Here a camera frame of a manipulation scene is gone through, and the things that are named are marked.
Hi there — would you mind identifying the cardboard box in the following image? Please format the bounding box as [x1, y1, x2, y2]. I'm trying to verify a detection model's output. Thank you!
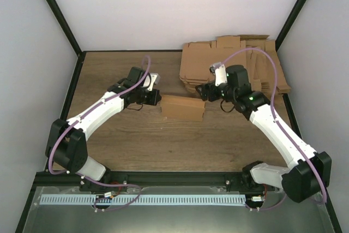
[160, 95, 205, 122]

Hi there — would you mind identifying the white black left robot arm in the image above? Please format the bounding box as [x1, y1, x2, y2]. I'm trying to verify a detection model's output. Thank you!
[45, 67, 161, 192]

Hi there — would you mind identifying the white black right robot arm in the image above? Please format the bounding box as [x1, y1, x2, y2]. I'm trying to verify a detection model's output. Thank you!
[195, 62, 332, 203]

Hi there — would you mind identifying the stack of flat cardboard blanks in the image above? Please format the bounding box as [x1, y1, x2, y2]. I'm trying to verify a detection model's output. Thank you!
[179, 35, 291, 96]

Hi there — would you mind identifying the grey metal front plate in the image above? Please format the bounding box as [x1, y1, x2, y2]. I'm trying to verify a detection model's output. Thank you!
[23, 187, 335, 232]

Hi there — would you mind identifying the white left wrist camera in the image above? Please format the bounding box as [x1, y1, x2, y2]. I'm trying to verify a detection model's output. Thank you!
[142, 73, 160, 91]

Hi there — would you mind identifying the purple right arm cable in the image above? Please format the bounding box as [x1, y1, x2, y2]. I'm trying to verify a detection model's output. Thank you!
[218, 47, 328, 212]

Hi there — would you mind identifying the light blue slotted cable duct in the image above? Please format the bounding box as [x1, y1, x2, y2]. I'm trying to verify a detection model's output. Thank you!
[39, 194, 246, 206]

